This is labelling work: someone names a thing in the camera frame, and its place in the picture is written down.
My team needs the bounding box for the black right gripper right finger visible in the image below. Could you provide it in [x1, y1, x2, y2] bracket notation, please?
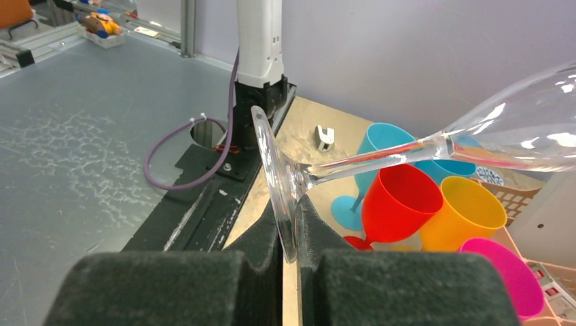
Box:
[295, 196, 520, 325]

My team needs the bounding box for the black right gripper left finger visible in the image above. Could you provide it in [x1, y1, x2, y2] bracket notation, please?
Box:
[44, 206, 283, 325]

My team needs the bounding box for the teal wine glass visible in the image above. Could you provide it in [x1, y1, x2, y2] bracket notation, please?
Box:
[331, 122, 416, 231]

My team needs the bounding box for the red plastic wine glass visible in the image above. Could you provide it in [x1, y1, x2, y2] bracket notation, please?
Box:
[344, 164, 444, 250]

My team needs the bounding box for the yellow plastic wine glass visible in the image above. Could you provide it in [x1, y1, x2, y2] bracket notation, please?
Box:
[416, 177, 507, 251]

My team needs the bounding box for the blue plastic wine glass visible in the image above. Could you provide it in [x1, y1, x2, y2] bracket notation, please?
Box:
[412, 160, 477, 185]

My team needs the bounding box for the magenta plastic wine glass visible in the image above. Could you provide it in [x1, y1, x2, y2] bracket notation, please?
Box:
[458, 238, 545, 321]

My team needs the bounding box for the clear wine glass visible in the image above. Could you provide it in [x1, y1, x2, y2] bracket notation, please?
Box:
[251, 62, 575, 263]

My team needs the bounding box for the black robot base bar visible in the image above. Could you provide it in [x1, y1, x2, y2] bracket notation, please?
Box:
[123, 150, 261, 252]

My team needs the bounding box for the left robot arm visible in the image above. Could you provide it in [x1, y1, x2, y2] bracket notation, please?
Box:
[232, 0, 289, 149]

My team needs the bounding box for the small white metal clip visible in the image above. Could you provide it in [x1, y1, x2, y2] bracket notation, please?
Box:
[314, 125, 336, 152]

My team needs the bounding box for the small blue white jar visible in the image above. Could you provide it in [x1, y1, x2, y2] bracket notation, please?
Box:
[475, 166, 505, 185]

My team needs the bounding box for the peach plastic file organizer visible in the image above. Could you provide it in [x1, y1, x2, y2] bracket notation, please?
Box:
[473, 179, 575, 325]

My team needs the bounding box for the orange blue toy figure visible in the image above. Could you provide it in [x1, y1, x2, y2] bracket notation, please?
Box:
[76, 12, 123, 39]

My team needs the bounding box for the orange storage box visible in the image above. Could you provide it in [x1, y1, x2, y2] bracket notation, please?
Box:
[0, 0, 33, 29]

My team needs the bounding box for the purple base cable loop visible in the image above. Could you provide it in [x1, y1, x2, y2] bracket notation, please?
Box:
[143, 114, 235, 192]

